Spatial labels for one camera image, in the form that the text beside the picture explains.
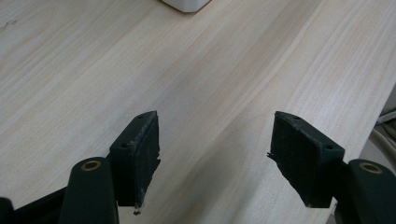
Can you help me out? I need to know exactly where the white plastic storage box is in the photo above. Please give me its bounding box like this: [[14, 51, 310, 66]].
[[160, 0, 213, 14]]

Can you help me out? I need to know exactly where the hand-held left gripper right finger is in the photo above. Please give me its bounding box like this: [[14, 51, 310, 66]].
[[266, 110, 347, 209]]

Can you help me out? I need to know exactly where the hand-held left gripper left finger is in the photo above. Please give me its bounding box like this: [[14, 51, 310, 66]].
[[108, 109, 162, 217]]

